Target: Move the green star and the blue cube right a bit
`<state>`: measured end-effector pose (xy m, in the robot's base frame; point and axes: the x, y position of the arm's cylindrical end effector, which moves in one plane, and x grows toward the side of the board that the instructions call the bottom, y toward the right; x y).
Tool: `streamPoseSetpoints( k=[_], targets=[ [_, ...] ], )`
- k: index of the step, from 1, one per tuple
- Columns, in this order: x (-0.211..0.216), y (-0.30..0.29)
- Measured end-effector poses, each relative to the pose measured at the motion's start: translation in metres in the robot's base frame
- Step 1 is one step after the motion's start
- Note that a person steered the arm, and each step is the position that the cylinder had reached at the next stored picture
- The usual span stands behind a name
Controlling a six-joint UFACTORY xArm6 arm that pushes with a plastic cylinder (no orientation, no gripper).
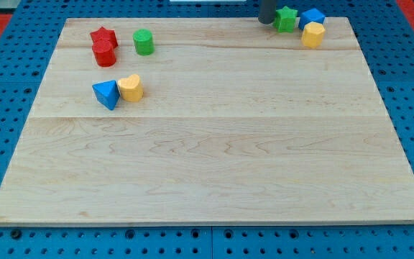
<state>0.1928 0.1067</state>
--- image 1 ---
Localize blue cube block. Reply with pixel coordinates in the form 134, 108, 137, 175
298, 8, 326, 29

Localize light wooden board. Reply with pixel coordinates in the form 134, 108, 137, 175
0, 17, 414, 227

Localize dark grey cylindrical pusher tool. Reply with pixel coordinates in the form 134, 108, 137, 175
258, 0, 277, 24

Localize yellow heart block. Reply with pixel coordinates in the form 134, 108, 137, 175
117, 74, 143, 102

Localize green star block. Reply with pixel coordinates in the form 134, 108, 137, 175
273, 6, 298, 32

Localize blue triangle block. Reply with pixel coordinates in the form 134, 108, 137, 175
92, 80, 120, 110

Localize yellow hexagon block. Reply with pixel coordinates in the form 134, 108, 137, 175
301, 22, 326, 48

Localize red cylinder block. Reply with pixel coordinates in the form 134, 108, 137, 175
92, 40, 116, 67

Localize red star block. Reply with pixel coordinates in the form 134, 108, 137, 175
90, 27, 119, 48

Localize green cylinder block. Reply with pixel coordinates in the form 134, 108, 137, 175
132, 29, 155, 55

